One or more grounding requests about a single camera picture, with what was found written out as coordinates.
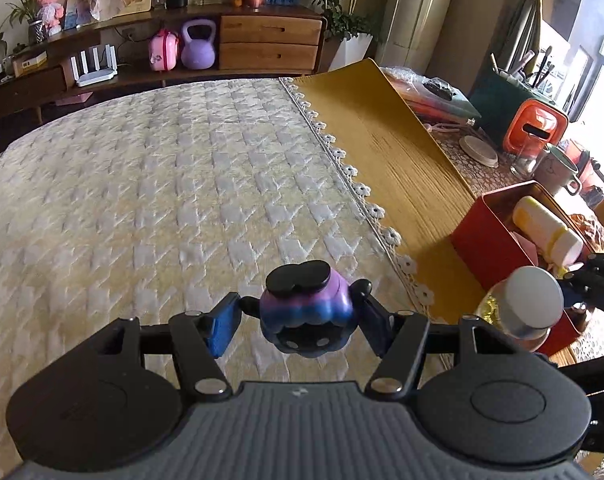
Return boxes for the white yellow plastic bottle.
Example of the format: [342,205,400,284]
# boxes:
[512,196,584,268]

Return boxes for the clear jar silver lid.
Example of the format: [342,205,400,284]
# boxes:
[474,266,564,352]

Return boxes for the purple blue mushroom toy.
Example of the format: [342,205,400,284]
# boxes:
[239,260,372,359]

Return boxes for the red metal tin box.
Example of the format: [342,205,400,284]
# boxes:
[451,181,596,356]

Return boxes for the white ceramic mug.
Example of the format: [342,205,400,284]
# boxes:
[533,143,582,196]

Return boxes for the clear drinking glass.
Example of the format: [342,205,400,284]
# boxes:
[510,133,546,179]

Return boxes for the orange tissue box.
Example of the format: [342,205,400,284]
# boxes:
[502,99,569,155]

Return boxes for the round cream lid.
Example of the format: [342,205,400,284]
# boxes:
[459,136,500,168]

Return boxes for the cream quilted table cover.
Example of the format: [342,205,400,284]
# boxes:
[0,78,434,477]

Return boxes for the yellow wood-grain mat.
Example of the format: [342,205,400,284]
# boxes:
[291,60,484,324]

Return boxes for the dark green storage bag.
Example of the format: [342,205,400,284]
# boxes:
[469,67,569,145]

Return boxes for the stack of plastic folders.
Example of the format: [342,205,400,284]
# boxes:
[381,66,481,126]

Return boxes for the white wifi router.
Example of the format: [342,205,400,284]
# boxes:
[69,44,118,88]

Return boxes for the white standing air conditioner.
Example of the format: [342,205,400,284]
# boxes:
[375,0,451,74]

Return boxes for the pink toy case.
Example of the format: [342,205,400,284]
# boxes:
[148,28,180,72]

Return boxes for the purple kettlebell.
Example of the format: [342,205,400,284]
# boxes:
[180,18,217,70]

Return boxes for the wooden drawer cabinet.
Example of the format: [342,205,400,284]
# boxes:
[0,4,326,118]

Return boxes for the green potted plant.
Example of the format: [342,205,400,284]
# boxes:
[308,0,375,73]

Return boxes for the small potted plant left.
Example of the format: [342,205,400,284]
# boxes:
[7,0,46,46]

